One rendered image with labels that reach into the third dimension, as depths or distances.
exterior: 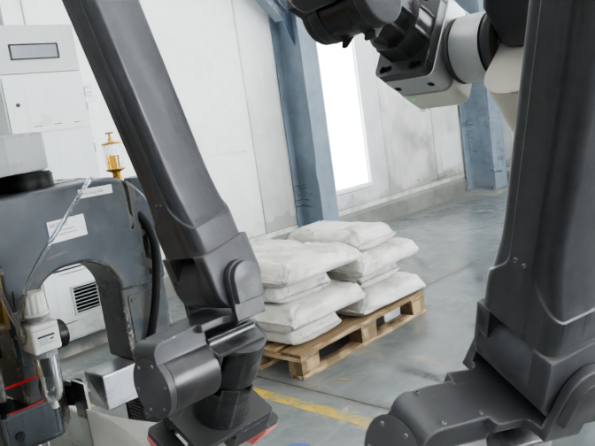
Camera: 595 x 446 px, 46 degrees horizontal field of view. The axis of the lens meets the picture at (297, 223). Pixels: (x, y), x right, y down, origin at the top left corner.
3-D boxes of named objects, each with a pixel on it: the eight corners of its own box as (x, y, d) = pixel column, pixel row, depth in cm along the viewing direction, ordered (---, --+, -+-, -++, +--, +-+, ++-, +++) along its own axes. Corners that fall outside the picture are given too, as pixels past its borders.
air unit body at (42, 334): (82, 402, 90) (59, 287, 88) (48, 416, 87) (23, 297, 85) (65, 395, 93) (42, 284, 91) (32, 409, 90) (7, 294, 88)
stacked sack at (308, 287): (337, 290, 393) (334, 266, 391) (279, 311, 367) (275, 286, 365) (266, 279, 444) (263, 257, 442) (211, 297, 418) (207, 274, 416)
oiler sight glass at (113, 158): (127, 166, 103) (123, 142, 102) (112, 169, 101) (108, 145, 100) (118, 166, 104) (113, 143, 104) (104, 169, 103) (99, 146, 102)
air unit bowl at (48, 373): (70, 397, 89) (60, 351, 88) (48, 406, 87) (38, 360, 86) (58, 393, 92) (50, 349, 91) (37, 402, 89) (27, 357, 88)
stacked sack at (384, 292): (430, 292, 450) (428, 269, 447) (367, 324, 403) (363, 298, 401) (378, 287, 480) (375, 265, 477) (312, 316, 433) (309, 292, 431)
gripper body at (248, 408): (158, 422, 72) (168, 369, 68) (232, 384, 79) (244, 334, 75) (197, 465, 68) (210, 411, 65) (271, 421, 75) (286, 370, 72)
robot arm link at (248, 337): (281, 332, 68) (242, 299, 71) (227, 357, 63) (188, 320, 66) (266, 384, 71) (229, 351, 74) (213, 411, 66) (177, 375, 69)
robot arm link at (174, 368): (257, 254, 66) (202, 258, 72) (157, 288, 58) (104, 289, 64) (284, 374, 67) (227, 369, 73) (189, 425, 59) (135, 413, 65)
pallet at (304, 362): (425, 311, 451) (423, 290, 449) (304, 381, 365) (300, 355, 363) (328, 301, 507) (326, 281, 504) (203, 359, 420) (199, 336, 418)
